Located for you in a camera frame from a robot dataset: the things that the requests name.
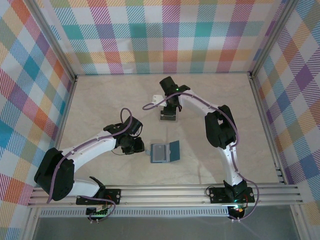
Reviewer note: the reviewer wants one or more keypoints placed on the dark card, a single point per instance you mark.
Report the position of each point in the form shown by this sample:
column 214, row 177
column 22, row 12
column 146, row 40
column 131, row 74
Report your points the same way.
column 168, row 117

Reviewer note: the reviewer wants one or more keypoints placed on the blue leather card holder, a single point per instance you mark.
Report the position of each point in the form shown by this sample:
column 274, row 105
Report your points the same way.
column 175, row 151

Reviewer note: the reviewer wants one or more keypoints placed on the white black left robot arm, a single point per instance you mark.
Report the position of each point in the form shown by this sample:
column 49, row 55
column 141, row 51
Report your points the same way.
column 85, row 150

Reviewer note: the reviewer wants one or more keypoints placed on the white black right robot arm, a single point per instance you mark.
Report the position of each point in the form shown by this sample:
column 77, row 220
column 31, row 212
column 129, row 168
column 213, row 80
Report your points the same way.
column 220, row 127

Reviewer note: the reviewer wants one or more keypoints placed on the grey metal panel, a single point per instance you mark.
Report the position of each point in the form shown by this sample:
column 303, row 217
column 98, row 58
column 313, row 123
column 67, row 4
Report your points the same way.
column 162, row 228

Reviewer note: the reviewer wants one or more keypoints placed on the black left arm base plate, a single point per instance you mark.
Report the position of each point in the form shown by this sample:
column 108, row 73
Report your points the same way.
column 115, row 196

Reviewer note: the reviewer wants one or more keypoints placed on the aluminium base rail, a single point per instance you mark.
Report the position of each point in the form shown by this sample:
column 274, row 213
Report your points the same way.
column 162, row 195

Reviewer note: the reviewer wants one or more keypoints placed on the aluminium side rail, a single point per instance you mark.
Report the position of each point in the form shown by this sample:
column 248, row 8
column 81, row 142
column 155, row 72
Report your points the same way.
column 265, row 120
column 65, row 120

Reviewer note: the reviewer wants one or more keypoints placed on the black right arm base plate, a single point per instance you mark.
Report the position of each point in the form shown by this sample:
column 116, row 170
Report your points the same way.
column 216, row 195

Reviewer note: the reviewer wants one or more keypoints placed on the aluminium frame post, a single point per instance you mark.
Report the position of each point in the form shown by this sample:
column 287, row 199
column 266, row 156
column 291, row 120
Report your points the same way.
column 273, row 37
column 53, row 42

